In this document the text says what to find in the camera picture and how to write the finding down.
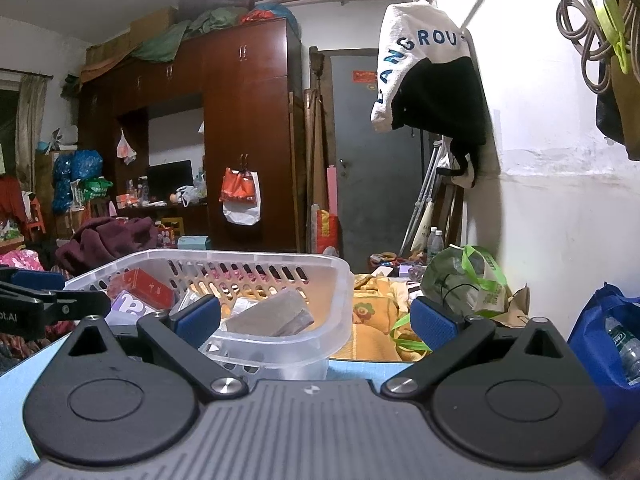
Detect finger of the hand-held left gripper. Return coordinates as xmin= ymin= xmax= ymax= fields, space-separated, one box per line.
xmin=0 ymin=282 xmax=112 ymax=320
xmin=0 ymin=267 xmax=67 ymax=292

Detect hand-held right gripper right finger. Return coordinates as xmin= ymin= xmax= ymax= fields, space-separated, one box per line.
xmin=381 ymin=296 xmax=569 ymax=402

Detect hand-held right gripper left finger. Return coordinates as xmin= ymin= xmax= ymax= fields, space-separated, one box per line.
xmin=65 ymin=296 xmax=249 ymax=402

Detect white plastic mesh basket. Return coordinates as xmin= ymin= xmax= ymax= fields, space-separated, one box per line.
xmin=64 ymin=248 xmax=355 ymax=382

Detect pink floral bedding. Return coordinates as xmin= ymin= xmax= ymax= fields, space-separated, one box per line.
xmin=0 ymin=249 xmax=46 ymax=273

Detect green and clear shopping bag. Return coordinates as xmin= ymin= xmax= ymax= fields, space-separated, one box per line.
xmin=391 ymin=244 xmax=515 ymax=362

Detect yellow printed blanket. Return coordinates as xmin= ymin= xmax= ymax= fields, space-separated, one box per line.
xmin=349 ymin=271 xmax=432 ymax=362

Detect red flat box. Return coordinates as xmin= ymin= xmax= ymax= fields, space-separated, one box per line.
xmin=106 ymin=267 xmax=177 ymax=312

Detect dark red cloth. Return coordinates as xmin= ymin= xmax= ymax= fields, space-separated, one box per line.
xmin=54 ymin=216 xmax=162 ymax=277

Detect grey tan wrapped box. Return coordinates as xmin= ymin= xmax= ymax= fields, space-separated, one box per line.
xmin=224 ymin=287 xmax=317 ymax=337

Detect pale teal box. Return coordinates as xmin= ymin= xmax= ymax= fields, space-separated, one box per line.
xmin=176 ymin=234 xmax=212 ymax=252

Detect brown paper bag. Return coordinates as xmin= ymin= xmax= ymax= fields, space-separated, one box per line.
xmin=487 ymin=284 xmax=532 ymax=328

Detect green plastic basket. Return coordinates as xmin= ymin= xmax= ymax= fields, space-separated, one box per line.
xmin=79 ymin=176 xmax=114 ymax=202

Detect blue plastic bags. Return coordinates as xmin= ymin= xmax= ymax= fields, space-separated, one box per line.
xmin=51 ymin=148 xmax=104 ymax=214

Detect white plastic bag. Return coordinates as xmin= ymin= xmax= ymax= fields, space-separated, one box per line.
xmin=176 ymin=184 xmax=207 ymax=208

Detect orange and white hanging bag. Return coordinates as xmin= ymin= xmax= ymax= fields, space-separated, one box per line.
xmin=219 ymin=166 xmax=262 ymax=226

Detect metal crutches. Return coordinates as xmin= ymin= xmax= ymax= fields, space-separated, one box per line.
xmin=399 ymin=136 xmax=451 ymax=257

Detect black monitor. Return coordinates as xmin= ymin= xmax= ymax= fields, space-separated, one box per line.
xmin=146 ymin=159 xmax=194 ymax=202

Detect red and yellow bag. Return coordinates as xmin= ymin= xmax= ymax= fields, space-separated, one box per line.
xmin=314 ymin=206 xmax=342 ymax=259

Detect patterned curtain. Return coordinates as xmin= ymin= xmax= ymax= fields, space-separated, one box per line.
xmin=14 ymin=74 xmax=49 ymax=182

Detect small pink white hanging bag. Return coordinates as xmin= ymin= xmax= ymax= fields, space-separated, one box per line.
xmin=116 ymin=129 xmax=138 ymax=166

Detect blue woven bag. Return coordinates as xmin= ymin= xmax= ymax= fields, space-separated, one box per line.
xmin=566 ymin=281 xmax=640 ymax=467

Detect grey door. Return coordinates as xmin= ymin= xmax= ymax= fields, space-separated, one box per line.
xmin=329 ymin=49 xmax=437 ymax=272

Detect pink board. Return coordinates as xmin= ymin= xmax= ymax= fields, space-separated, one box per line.
xmin=325 ymin=164 xmax=340 ymax=217

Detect plastic bottle in blue bag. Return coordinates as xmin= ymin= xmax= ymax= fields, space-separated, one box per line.
xmin=604 ymin=315 xmax=640 ymax=387

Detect brown wooden wardrobe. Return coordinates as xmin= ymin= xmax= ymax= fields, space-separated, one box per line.
xmin=76 ymin=16 xmax=307 ymax=255

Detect wooden planks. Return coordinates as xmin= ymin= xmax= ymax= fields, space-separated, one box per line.
xmin=302 ymin=47 xmax=332 ymax=211

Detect white and black hanging garment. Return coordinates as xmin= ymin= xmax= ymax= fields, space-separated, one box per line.
xmin=369 ymin=1 xmax=492 ymax=190

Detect green cloth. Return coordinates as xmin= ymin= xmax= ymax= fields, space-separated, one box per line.
xmin=131 ymin=6 xmax=252 ymax=65

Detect dark hanging bags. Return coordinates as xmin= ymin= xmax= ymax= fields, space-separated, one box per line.
xmin=594 ymin=52 xmax=640 ymax=162

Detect coiled grey cables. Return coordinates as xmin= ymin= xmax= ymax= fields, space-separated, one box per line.
xmin=556 ymin=0 xmax=640 ymax=97

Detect neon green strap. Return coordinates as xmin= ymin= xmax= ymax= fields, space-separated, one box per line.
xmin=574 ymin=0 xmax=629 ymax=74

